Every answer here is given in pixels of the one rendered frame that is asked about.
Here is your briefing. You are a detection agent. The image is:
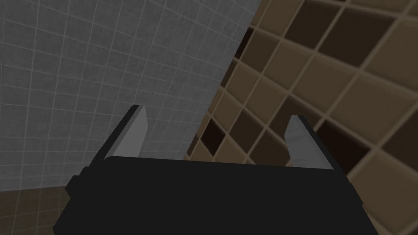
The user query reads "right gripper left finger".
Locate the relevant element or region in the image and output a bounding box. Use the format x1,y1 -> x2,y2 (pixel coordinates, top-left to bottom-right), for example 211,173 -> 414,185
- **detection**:
89,104 -> 149,165

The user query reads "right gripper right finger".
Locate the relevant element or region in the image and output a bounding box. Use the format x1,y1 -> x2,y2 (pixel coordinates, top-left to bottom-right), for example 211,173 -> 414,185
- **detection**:
284,114 -> 341,172

